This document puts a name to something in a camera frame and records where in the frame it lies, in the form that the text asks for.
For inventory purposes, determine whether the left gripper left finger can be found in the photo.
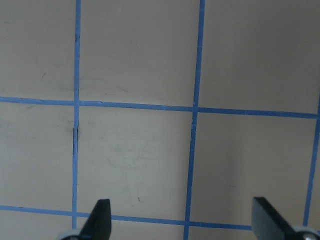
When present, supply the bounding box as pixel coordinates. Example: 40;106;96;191
58;199;112;240

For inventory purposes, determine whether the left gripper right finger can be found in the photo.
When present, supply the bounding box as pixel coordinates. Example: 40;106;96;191
251;196;320;240

